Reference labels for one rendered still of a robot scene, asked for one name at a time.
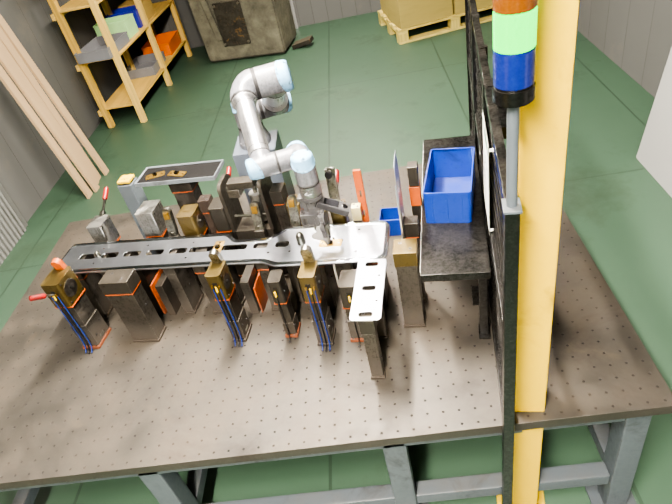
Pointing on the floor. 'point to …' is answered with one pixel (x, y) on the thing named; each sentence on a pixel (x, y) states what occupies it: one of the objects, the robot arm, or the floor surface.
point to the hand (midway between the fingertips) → (329, 239)
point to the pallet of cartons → (413, 13)
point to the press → (245, 27)
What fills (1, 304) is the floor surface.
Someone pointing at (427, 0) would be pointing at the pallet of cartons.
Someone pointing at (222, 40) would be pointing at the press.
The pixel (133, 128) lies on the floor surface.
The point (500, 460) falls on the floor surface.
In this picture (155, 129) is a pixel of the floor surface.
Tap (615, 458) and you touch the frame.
